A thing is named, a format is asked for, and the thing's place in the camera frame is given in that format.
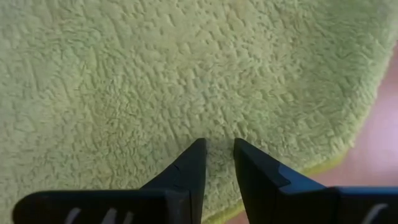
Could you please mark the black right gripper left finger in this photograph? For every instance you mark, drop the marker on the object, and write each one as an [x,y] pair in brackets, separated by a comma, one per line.
[174,199]

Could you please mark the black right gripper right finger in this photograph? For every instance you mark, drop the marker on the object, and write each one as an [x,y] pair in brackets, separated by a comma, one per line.
[280,199]

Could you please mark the light green microfiber towel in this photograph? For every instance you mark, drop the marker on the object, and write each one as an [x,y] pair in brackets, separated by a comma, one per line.
[155,77]

